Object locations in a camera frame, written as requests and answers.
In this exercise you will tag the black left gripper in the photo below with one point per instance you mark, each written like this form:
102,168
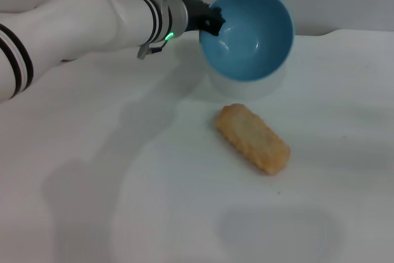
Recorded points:
195,13

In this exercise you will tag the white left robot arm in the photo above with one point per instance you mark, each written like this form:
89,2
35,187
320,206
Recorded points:
86,22

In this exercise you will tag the blue bowl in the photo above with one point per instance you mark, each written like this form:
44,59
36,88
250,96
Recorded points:
252,41

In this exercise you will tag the golden brown bread loaf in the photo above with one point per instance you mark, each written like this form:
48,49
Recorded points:
252,138

